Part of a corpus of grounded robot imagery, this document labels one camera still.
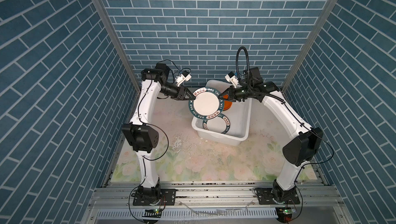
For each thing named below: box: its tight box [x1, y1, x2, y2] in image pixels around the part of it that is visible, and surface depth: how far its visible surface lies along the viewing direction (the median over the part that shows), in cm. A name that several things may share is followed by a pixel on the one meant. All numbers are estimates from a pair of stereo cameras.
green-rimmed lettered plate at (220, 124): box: [202, 113, 231, 135], surface depth 101 cm
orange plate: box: [222, 94, 233, 111], surface depth 107 cm
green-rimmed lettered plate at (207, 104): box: [188, 87, 224, 120], surface depth 78 cm
